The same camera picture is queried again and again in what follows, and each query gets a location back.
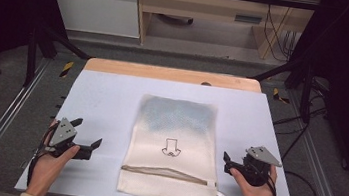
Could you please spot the wooden table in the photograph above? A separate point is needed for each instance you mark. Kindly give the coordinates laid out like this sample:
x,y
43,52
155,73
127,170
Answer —
x,y
165,73

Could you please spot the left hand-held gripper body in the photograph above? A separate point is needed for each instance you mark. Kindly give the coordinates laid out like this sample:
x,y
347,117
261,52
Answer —
x,y
63,131

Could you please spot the white cabinet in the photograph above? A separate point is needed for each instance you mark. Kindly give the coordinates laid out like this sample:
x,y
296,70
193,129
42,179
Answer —
x,y
96,8

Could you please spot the person's left hand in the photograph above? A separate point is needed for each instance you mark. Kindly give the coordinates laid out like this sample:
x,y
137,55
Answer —
x,y
49,170

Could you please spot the cream mesh laundry bag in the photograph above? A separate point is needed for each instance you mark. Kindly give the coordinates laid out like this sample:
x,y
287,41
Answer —
x,y
171,164

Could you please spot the black metal stand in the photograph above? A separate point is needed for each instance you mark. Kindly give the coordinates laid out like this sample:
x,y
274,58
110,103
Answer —
x,y
306,94
31,60

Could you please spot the light wooden desk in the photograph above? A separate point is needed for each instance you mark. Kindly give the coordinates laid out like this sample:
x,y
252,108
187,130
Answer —
x,y
207,4

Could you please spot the white table mat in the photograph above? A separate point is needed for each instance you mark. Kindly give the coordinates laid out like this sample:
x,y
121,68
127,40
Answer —
x,y
104,103

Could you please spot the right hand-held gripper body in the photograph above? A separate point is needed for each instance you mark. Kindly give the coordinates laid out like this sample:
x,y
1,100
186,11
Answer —
x,y
256,170

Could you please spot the yellow black tape marker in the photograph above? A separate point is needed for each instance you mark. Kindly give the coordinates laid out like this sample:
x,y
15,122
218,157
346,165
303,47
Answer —
x,y
278,95
67,68

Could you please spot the dark object under desk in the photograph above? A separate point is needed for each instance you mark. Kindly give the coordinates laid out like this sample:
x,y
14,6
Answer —
x,y
175,19

